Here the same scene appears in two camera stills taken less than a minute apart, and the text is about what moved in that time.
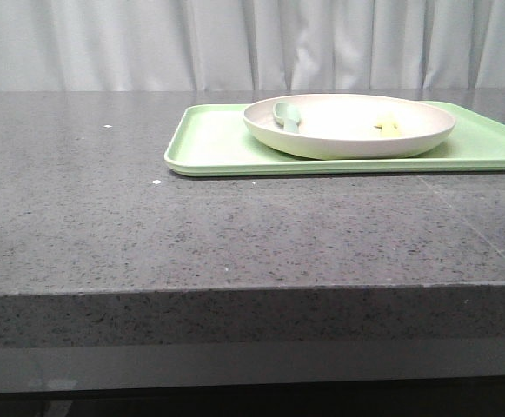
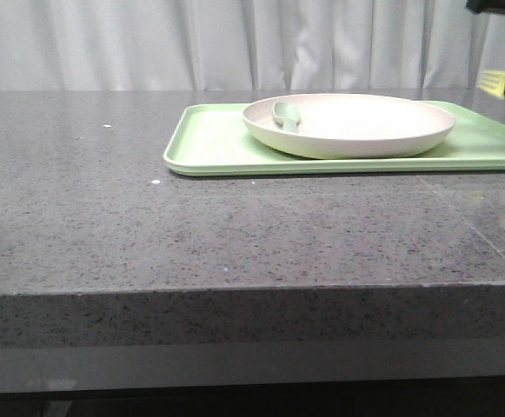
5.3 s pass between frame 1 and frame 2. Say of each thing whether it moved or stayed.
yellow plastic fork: moved
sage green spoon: stayed
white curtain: stayed
